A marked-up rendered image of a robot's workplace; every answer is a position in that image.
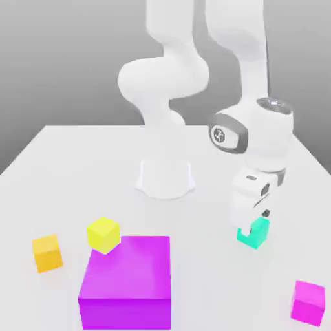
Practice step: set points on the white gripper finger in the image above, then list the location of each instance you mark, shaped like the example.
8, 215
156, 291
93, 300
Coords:
246, 229

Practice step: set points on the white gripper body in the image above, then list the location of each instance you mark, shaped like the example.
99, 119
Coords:
243, 209

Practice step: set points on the small teal cube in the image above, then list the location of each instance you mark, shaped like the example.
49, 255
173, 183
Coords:
259, 232

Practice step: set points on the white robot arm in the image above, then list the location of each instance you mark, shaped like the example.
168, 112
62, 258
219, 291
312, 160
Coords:
165, 77

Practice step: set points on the small magenta cube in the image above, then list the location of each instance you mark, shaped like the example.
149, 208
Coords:
307, 303

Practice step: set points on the small yellow cube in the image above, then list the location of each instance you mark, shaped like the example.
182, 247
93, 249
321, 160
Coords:
103, 234

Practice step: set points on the small orange cube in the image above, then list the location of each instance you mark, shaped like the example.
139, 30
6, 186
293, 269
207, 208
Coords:
47, 254

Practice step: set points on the large magenta box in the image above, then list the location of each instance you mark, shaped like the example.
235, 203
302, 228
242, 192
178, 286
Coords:
129, 279

